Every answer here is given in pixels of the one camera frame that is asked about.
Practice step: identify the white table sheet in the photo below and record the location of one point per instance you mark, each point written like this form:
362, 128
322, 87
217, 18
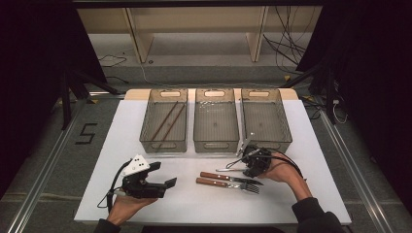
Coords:
129, 129

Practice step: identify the black curtain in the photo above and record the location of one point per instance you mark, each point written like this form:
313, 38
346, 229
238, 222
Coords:
372, 81
32, 81

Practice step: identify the grey translucent plastic bin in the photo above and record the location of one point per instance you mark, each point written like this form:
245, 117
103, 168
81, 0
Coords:
216, 124
265, 124
165, 139

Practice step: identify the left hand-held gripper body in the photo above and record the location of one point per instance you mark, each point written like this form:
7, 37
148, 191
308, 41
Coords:
136, 165

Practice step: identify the black metal stand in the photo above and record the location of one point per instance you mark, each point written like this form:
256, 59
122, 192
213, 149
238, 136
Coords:
66, 103
328, 90

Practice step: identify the person's right hand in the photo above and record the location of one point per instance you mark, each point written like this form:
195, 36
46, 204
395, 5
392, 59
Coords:
286, 173

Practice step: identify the person's left hand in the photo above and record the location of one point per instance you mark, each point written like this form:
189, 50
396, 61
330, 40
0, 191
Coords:
124, 208

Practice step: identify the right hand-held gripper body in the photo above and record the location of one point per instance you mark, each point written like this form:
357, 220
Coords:
259, 158

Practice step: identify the light wooden shelf unit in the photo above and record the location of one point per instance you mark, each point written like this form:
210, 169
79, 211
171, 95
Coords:
200, 22

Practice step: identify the metal spoon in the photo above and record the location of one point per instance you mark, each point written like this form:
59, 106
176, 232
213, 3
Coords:
230, 169

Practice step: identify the aluminium floor rail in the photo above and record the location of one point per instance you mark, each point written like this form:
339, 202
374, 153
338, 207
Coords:
42, 184
356, 171

